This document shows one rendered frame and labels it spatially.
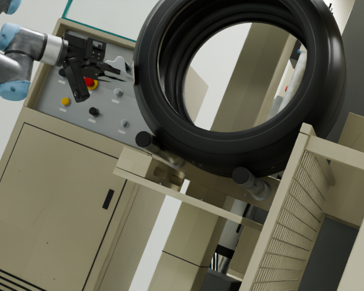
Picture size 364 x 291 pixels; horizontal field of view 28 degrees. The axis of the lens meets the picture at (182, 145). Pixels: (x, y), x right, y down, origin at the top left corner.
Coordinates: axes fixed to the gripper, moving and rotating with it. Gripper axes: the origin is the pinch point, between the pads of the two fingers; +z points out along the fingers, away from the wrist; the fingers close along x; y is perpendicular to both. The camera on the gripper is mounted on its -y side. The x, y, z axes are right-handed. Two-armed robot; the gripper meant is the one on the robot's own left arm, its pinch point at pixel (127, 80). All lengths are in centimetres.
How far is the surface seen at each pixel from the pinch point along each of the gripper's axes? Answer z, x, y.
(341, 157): 16, -71, -36
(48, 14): 46, 316, 180
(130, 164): 4.3, 1.2, -22.7
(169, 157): 20.6, 12.9, -13.8
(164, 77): 17.5, 16.4, 12.0
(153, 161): 9.7, -1.4, -21.2
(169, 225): 132, 247, 24
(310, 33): 34.8, -33.8, 11.6
